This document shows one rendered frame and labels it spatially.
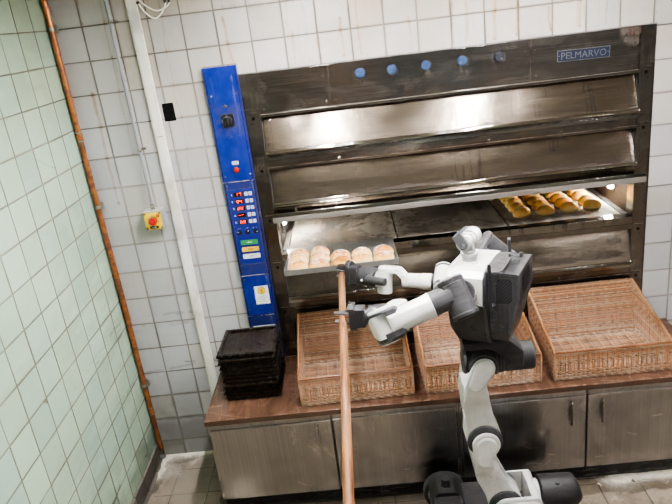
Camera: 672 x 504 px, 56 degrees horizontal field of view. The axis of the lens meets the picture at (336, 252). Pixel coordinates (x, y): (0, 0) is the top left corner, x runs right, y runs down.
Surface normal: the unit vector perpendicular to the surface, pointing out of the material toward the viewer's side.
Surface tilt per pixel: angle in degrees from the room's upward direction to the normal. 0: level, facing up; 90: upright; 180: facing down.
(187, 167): 90
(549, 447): 87
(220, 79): 90
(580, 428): 90
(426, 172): 70
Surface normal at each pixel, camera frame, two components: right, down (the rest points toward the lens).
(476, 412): -0.01, 0.36
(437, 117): -0.04, 0.02
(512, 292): -0.48, 0.36
